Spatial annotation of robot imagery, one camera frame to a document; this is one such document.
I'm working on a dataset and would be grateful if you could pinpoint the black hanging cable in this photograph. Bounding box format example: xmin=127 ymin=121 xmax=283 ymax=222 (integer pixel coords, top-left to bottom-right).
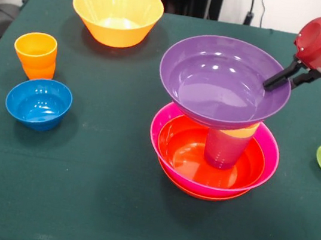
xmin=242 ymin=0 xmax=268 ymax=29

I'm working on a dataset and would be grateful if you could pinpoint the large pink plastic bowl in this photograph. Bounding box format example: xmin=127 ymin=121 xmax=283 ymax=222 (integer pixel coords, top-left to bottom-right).
xmin=141 ymin=99 xmax=286 ymax=207

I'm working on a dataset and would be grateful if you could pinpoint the large orange plastic bowl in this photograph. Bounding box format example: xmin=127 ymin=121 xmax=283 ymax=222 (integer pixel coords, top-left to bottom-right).
xmin=66 ymin=0 xmax=166 ymax=55

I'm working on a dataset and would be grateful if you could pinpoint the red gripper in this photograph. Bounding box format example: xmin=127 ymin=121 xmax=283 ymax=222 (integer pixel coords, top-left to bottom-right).
xmin=261 ymin=9 xmax=321 ymax=100

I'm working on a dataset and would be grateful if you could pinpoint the purple plastic cup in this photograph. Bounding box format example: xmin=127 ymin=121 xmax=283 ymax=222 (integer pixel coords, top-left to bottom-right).
xmin=201 ymin=126 xmax=255 ymax=174

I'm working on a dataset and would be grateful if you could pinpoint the dark green table cloth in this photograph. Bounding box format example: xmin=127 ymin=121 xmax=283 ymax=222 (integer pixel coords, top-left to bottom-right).
xmin=0 ymin=0 xmax=321 ymax=240

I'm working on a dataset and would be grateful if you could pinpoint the orange plastic cup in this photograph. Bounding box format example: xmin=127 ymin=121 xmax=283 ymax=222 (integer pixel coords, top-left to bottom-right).
xmin=10 ymin=29 xmax=60 ymax=72
xmin=18 ymin=56 xmax=57 ymax=84

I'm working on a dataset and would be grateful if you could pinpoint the red plastic bowl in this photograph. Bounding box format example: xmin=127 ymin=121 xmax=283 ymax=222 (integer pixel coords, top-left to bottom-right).
xmin=151 ymin=112 xmax=271 ymax=195
xmin=153 ymin=157 xmax=253 ymax=207

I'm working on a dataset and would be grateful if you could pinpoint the small blue plastic bowl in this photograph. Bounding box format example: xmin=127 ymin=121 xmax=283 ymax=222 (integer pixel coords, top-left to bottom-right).
xmin=1 ymin=73 xmax=76 ymax=136

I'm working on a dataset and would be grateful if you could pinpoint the yellow plastic cup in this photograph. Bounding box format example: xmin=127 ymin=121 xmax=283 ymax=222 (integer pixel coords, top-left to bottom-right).
xmin=220 ymin=117 xmax=261 ymax=141

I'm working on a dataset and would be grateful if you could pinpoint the purple plastic bowl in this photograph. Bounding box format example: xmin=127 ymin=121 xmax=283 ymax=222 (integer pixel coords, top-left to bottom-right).
xmin=151 ymin=27 xmax=298 ymax=139

